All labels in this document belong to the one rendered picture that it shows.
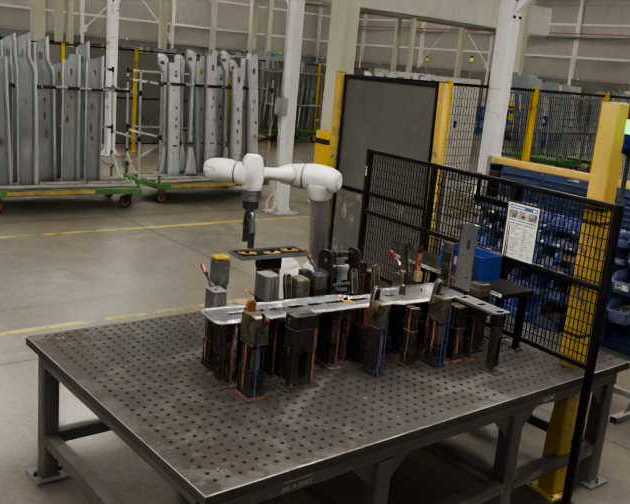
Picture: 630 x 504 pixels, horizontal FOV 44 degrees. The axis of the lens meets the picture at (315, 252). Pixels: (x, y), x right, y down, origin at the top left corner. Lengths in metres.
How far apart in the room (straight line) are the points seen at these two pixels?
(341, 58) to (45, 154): 4.24
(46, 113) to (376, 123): 5.21
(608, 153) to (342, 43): 7.90
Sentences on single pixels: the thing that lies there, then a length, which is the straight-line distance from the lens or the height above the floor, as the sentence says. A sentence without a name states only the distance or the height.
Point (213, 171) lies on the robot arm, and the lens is 3.67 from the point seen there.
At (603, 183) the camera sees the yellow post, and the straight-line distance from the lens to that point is 3.95.
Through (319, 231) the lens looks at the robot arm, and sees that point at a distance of 4.18.
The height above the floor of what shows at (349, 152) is 1.35.
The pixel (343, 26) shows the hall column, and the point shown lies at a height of 2.57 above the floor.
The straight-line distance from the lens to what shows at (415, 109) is 6.14.
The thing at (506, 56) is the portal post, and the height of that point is 2.28.
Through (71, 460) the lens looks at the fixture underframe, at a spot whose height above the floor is 0.23.
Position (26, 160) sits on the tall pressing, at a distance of 10.20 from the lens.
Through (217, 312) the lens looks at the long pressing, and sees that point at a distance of 3.37.
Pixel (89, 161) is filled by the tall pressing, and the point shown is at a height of 0.55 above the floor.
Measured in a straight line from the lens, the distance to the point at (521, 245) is 4.22.
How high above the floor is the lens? 2.06
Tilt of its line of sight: 14 degrees down
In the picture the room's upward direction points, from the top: 5 degrees clockwise
